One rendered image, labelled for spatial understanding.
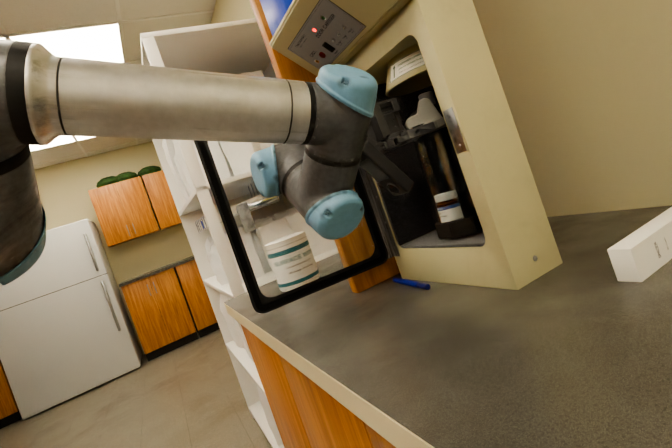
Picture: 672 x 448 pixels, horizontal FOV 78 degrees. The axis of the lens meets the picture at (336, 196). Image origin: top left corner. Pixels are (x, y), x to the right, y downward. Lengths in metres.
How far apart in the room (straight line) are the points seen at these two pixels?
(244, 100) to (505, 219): 0.43
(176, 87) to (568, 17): 0.82
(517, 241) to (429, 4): 0.39
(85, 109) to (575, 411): 0.50
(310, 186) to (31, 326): 5.09
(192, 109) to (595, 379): 0.45
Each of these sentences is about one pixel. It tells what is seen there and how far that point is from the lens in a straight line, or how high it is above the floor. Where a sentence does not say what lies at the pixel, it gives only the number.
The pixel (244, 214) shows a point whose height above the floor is 1.19.
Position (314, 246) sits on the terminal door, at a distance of 0.86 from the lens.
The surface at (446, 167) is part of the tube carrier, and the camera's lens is 0.76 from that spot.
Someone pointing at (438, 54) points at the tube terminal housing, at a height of 1.32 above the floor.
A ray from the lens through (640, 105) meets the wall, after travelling 1.00.
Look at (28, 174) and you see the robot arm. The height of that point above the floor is 1.30.
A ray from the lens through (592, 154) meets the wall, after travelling 1.06.
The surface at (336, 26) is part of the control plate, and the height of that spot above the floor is 1.44.
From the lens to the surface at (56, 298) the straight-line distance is 5.45.
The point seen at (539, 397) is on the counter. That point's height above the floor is 0.94.
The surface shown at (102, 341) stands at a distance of 5.45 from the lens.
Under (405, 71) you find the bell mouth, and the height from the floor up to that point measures 1.33.
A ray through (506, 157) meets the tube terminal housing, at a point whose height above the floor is 1.13.
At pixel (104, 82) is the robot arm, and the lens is 0.45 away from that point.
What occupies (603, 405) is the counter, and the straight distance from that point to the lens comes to 0.43.
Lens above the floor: 1.18
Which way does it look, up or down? 1 degrees down
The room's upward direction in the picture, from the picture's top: 19 degrees counter-clockwise
